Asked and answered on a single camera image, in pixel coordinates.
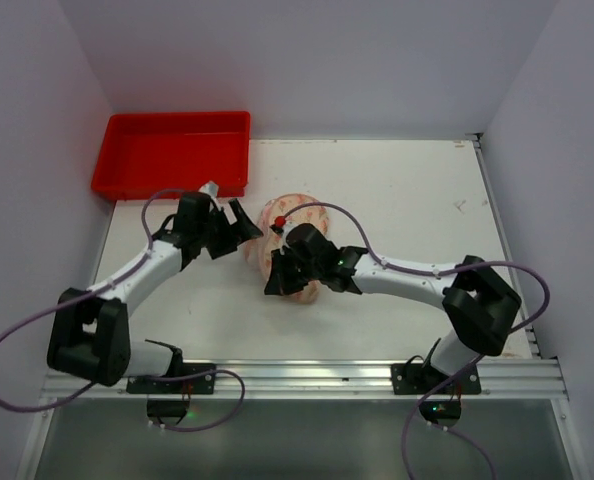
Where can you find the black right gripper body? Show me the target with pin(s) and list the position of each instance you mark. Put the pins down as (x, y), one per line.
(287, 270)

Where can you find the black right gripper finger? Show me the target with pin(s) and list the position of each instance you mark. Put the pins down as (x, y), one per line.
(276, 283)
(295, 279)

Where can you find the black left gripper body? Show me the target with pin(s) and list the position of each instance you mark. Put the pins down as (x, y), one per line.
(222, 235)

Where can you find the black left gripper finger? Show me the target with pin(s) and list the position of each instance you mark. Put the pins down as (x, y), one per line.
(244, 228)
(225, 239)

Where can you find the floral mesh laundry bag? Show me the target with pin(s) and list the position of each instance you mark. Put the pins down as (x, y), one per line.
(257, 253)

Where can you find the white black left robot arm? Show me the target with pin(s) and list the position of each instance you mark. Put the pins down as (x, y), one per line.
(90, 337)

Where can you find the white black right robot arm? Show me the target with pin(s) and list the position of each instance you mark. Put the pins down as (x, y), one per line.
(480, 305)

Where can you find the red plastic tray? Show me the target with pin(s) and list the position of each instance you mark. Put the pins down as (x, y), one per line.
(143, 153)

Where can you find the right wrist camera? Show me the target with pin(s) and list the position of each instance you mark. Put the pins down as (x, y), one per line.
(281, 227)

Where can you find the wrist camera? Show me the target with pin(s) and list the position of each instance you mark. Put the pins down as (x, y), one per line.
(211, 189)
(281, 227)

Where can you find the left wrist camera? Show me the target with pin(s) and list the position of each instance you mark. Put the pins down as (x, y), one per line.
(211, 189)

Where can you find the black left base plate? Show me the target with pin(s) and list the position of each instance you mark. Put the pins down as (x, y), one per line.
(196, 378)

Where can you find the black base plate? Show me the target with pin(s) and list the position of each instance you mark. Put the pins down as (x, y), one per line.
(196, 378)
(416, 377)

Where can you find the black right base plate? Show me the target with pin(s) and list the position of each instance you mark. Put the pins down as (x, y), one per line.
(416, 377)

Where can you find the aluminium right side rail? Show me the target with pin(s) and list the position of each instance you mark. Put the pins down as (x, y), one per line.
(528, 314)

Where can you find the aluminium mounting rail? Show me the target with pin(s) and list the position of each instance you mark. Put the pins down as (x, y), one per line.
(514, 379)

